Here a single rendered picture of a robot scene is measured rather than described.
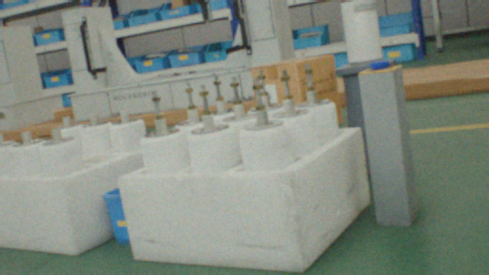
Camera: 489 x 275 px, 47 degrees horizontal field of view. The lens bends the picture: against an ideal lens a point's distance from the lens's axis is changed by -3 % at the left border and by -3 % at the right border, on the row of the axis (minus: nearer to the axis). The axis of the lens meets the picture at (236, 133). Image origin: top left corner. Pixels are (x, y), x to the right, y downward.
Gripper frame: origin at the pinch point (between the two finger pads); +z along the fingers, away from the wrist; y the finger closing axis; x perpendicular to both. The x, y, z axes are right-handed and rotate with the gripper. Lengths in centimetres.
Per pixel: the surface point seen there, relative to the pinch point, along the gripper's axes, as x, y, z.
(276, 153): 21.0, 4.4, 26.4
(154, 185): 2.2, 21.8, 30.7
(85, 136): -49, 23, 24
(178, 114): -206, -62, 41
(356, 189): 10.2, -20.0, 41.3
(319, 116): 7.9, -14.5, 24.0
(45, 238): -28, 42, 43
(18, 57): -323, 8, -11
